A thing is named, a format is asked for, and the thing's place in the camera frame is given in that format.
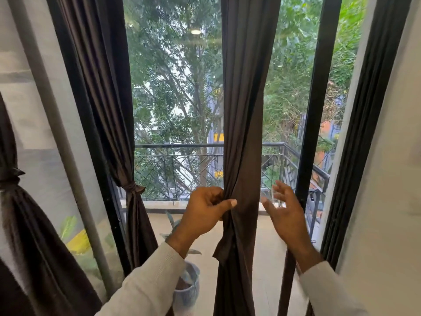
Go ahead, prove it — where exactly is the person's right hand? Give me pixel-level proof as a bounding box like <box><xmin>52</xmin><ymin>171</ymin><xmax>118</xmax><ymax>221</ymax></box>
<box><xmin>260</xmin><ymin>180</ymin><xmax>324</xmax><ymax>273</ymax></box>

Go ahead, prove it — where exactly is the person's left hand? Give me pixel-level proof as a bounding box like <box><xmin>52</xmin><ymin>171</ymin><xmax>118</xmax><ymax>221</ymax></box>
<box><xmin>166</xmin><ymin>186</ymin><xmax>238</xmax><ymax>259</ymax></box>

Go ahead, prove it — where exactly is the curtain tie with white tag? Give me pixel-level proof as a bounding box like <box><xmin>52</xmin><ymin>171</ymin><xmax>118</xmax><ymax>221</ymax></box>
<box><xmin>121</xmin><ymin>182</ymin><xmax>146</xmax><ymax>196</ymax></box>

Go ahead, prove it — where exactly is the dark brown curtain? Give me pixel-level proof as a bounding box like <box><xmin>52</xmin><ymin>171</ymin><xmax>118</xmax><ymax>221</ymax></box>
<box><xmin>0</xmin><ymin>92</ymin><xmax>103</xmax><ymax>316</ymax></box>
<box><xmin>213</xmin><ymin>0</ymin><xmax>283</xmax><ymax>316</ymax></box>
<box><xmin>54</xmin><ymin>0</ymin><xmax>158</xmax><ymax>270</ymax></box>

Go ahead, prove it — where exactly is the person's right forearm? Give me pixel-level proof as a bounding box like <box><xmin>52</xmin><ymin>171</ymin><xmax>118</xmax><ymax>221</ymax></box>
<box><xmin>298</xmin><ymin>261</ymin><xmax>371</xmax><ymax>316</ymax></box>

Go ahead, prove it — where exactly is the person's left forearm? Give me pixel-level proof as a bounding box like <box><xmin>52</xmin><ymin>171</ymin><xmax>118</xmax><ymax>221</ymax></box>
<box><xmin>95</xmin><ymin>241</ymin><xmax>186</xmax><ymax>316</ymax></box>

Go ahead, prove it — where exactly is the rubber plant in grey pot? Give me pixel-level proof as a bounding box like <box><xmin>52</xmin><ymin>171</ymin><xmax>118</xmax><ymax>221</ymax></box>
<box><xmin>159</xmin><ymin>210</ymin><xmax>202</xmax><ymax>316</ymax></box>

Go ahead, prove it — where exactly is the black metal balcony railing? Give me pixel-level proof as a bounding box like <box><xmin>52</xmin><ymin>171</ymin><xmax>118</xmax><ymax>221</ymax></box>
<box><xmin>118</xmin><ymin>142</ymin><xmax>331</xmax><ymax>241</ymax></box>

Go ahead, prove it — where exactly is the orange brick building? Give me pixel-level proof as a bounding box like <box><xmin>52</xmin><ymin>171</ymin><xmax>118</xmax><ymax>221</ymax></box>
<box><xmin>312</xmin><ymin>120</ymin><xmax>341</xmax><ymax>168</ymax></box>

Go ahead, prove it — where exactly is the yellow cardboard box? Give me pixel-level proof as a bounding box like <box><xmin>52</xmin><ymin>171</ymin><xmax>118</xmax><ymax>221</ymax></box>
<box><xmin>65</xmin><ymin>229</ymin><xmax>91</xmax><ymax>255</ymax></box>

